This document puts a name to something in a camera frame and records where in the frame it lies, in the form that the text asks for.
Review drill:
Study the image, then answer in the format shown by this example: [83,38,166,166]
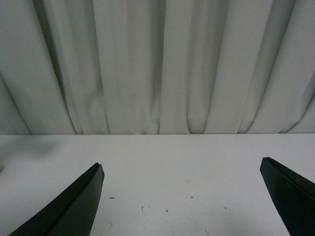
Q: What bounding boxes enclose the white pleated curtain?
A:
[0,0,315,135]

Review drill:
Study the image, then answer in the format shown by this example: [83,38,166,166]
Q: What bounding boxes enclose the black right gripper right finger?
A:
[260,157,315,236]

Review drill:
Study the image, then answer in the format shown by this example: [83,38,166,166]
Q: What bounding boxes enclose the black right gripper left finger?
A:
[10,163,104,236]

